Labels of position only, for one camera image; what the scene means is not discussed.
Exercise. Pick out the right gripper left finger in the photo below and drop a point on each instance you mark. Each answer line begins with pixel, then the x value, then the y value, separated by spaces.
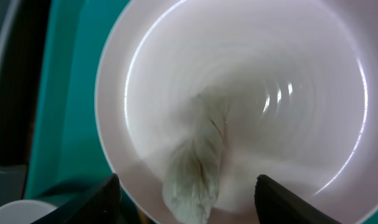
pixel 98 204

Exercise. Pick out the snack wrapper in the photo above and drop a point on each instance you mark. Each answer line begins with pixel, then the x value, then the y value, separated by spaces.
pixel 192 182

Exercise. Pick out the grey bowl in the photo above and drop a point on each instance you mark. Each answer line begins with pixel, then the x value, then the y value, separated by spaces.
pixel 24 211

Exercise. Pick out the large pink plate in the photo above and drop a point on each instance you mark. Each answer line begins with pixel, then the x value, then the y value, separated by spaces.
pixel 254 93

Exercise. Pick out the teal serving tray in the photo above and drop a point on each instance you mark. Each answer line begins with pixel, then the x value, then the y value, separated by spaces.
pixel 67 109

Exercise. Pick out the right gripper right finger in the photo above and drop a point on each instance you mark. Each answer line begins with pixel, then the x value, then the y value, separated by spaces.
pixel 276 204

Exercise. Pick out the grey plastic dish rack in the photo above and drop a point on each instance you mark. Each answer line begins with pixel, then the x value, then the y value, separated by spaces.
pixel 23 26

